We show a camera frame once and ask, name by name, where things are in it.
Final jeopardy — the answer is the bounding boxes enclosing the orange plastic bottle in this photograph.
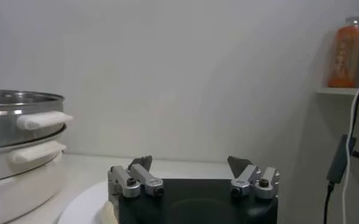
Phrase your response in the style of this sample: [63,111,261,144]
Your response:
[327,16,359,88]

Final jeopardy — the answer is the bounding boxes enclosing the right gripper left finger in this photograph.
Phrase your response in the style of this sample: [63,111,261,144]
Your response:
[107,155,165,199]

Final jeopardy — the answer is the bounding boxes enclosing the dark grey power adapter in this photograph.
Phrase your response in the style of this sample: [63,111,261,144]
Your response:
[325,133,357,185]

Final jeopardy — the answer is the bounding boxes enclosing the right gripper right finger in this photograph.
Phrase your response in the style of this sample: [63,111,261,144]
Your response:
[227,155,280,200]

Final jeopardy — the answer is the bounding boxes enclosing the white round plate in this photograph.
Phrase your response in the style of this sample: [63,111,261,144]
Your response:
[57,178,121,224]

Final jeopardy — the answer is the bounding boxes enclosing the white electric cooker pot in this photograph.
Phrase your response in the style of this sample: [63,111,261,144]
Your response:
[0,126,68,224]

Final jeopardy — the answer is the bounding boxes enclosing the black power cable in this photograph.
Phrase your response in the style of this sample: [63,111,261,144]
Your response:
[323,85,359,224]

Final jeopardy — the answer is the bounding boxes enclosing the white power cable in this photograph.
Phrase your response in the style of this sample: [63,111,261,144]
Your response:
[342,85,359,224]

